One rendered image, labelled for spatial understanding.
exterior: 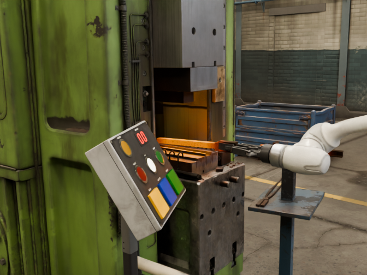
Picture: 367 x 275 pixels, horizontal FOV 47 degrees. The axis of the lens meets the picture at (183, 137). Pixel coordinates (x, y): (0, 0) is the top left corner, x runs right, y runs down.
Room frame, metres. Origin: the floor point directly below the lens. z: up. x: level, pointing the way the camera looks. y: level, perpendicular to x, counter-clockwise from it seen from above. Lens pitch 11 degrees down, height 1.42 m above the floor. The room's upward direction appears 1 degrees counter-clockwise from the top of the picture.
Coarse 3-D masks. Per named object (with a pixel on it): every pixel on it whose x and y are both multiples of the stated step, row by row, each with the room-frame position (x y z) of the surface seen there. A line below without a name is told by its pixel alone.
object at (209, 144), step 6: (162, 138) 1.93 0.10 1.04; (168, 138) 1.92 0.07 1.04; (174, 144) 1.88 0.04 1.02; (180, 144) 1.86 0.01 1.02; (186, 144) 1.83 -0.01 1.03; (192, 144) 1.81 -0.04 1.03; (198, 144) 1.79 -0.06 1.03; (204, 144) 1.78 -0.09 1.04; (210, 144) 1.76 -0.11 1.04; (216, 144) 1.73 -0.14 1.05; (234, 144) 1.69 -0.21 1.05; (216, 150) 1.73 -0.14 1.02; (222, 150) 1.73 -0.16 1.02
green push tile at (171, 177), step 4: (168, 172) 1.33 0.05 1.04; (172, 172) 1.35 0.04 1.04; (168, 176) 1.30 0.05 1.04; (172, 176) 1.33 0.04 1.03; (176, 176) 1.36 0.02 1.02; (168, 180) 1.30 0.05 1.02; (172, 180) 1.31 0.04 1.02; (176, 180) 1.34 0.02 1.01; (172, 184) 1.30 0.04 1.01; (176, 184) 1.32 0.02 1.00; (180, 184) 1.35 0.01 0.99; (176, 188) 1.30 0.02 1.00; (180, 188) 1.33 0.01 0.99; (176, 192) 1.29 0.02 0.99; (180, 192) 1.31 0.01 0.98
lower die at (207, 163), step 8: (160, 144) 1.97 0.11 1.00; (168, 144) 2.00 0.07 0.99; (168, 152) 1.84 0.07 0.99; (176, 152) 1.83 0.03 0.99; (184, 152) 1.82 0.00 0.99; (192, 152) 1.80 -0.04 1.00; (216, 152) 1.83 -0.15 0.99; (176, 160) 1.73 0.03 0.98; (184, 160) 1.72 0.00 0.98; (192, 160) 1.72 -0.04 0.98; (200, 160) 1.73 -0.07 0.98; (208, 160) 1.78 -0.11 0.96; (216, 160) 1.83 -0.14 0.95; (176, 168) 1.73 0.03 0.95; (184, 168) 1.70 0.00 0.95; (192, 168) 1.69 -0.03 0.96; (200, 168) 1.73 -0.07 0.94; (208, 168) 1.78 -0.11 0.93
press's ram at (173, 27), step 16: (160, 0) 1.70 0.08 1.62; (176, 0) 1.65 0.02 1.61; (192, 0) 1.70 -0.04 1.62; (208, 0) 1.78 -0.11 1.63; (160, 16) 1.70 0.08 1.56; (176, 16) 1.66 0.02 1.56; (192, 16) 1.70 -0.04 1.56; (208, 16) 1.78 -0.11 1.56; (160, 32) 1.70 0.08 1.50; (176, 32) 1.66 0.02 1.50; (192, 32) 1.70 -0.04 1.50; (208, 32) 1.78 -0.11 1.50; (160, 48) 1.71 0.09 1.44; (176, 48) 1.66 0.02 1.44; (192, 48) 1.69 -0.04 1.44; (208, 48) 1.78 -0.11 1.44; (160, 64) 1.71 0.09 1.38; (176, 64) 1.66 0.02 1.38; (192, 64) 1.71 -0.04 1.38; (208, 64) 1.78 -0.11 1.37
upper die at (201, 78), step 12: (156, 72) 1.78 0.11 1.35; (168, 72) 1.75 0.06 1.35; (180, 72) 1.71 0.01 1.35; (192, 72) 1.69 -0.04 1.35; (204, 72) 1.76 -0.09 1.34; (216, 72) 1.83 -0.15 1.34; (156, 84) 1.79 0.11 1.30; (168, 84) 1.75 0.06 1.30; (180, 84) 1.71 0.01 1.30; (192, 84) 1.69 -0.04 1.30; (204, 84) 1.76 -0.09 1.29; (216, 84) 1.83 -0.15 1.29
